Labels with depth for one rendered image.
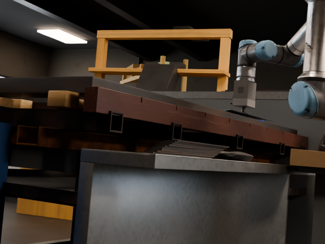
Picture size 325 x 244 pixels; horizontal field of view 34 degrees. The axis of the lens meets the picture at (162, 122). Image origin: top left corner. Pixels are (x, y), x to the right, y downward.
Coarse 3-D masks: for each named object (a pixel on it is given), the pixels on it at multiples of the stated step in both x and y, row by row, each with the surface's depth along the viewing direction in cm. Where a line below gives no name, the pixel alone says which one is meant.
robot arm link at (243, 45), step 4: (244, 40) 216; (248, 40) 214; (252, 40) 215; (240, 44) 216; (244, 44) 214; (248, 44) 214; (240, 48) 216; (244, 48) 214; (240, 52) 215; (244, 52) 213; (240, 56) 215; (244, 56) 213; (240, 60) 215; (244, 60) 214; (248, 60) 213; (240, 64) 215; (244, 64) 214; (248, 64) 213; (252, 64) 214
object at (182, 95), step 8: (176, 96) 303; (184, 96) 300; (192, 96) 297; (200, 96) 294; (208, 96) 292; (216, 96) 289; (224, 96) 286; (232, 96) 284; (256, 96) 277; (264, 96) 274; (272, 96) 272; (280, 96) 270
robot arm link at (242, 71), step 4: (240, 68) 214; (244, 68) 214; (248, 68) 213; (252, 68) 214; (240, 72) 214; (244, 72) 213; (248, 72) 213; (252, 72) 214; (236, 76) 218; (240, 76) 215; (244, 76) 214; (248, 76) 214; (252, 76) 214
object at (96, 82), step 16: (0, 80) 147; (16, 80) 143; (32, 80) 140; (48, 80) 137; (64, 80) 134; (80, 80) 131; (96, 80) 130; (0, 96) 159; (16, 96) 155; (32, 96) 151; (80, 96) 140; (144, 96) 148; (160, 96) 155; (208, 112) 181; (224, 112) 191; (272, 128) 232; (288, 128) 249
